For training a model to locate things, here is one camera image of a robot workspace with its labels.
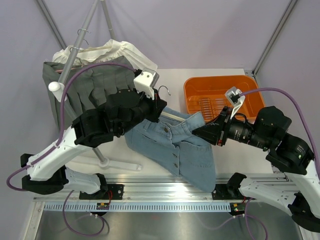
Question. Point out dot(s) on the white pleated skirt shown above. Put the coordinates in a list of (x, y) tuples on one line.
[(118, 49)]

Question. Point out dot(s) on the frame post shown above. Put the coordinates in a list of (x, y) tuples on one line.
[(44, 10), (275, 35)]

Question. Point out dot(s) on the white slotted cable duct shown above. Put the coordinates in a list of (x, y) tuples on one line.
[(139, 207)]

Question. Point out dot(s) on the pink hanger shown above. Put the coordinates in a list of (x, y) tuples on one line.
[(59, 71)]

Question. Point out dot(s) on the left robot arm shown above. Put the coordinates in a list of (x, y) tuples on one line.
[(47, 172)]

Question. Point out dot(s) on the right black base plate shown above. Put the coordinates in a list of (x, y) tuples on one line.
[(220, 192)]

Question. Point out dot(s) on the grey pleated skirt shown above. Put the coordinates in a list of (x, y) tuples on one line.
[(91, 88)]

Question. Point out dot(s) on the aluminium mounting rail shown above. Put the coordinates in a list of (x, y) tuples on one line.
[(171, 189)]

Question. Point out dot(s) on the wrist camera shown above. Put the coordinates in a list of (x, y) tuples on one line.
[(145, 82), (233, 96)]

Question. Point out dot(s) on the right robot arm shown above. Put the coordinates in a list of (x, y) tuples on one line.
[(288, 153)]

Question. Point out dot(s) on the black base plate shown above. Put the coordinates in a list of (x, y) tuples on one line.
[(113, 191), (220, 192)]

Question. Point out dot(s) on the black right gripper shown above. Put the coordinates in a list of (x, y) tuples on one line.
[(216, 130)]

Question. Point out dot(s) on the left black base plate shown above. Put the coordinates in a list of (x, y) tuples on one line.
[(113, 191)]

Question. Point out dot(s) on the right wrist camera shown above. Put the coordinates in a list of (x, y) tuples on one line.
[(233, 96)]

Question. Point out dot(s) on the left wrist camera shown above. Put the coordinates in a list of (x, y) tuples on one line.
[(145, 82)]

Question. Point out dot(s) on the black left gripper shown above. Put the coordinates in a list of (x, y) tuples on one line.
[(157, 105)]

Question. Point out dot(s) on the left frame post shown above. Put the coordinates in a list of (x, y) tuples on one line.
[(44, 10)]

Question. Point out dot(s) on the blue denim skirt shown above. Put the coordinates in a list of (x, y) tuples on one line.
[(171, 144)]

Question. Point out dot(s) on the right frame post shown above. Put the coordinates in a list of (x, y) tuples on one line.
[(275, 35)]

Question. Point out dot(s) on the cream hanger of white skirt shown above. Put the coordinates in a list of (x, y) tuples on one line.
[(90, 49)]

